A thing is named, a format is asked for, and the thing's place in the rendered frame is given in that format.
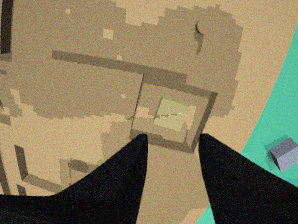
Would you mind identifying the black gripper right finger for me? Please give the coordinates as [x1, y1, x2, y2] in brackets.
[198, 133, 298, 224]

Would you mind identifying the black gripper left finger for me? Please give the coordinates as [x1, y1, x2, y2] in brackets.
[0, 133, 148, 224]

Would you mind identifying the grey-lavender cube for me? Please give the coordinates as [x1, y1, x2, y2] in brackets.
[269, 137, 298, 172]

